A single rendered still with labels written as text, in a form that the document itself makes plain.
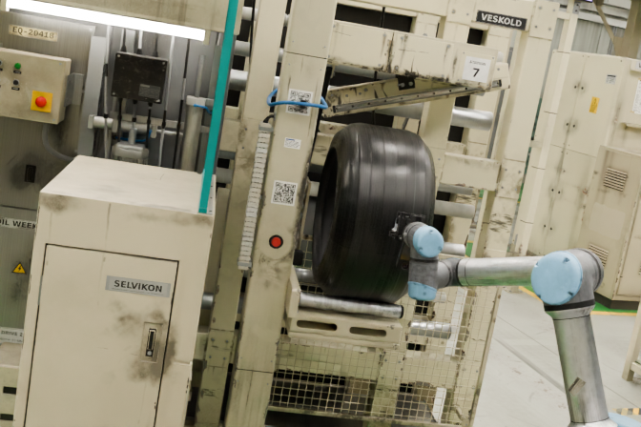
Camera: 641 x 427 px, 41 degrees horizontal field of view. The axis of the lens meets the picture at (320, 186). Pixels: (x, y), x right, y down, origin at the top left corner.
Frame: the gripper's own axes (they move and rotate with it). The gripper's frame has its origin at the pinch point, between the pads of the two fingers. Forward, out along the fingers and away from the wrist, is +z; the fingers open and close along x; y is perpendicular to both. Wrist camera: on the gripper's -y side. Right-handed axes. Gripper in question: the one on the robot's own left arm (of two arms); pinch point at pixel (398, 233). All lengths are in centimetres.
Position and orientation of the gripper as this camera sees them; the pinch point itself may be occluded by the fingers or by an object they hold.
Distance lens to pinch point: 254.1
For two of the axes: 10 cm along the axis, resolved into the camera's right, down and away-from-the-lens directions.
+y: 1.7, -9.8, -0.6
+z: -1.3, -0.8, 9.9
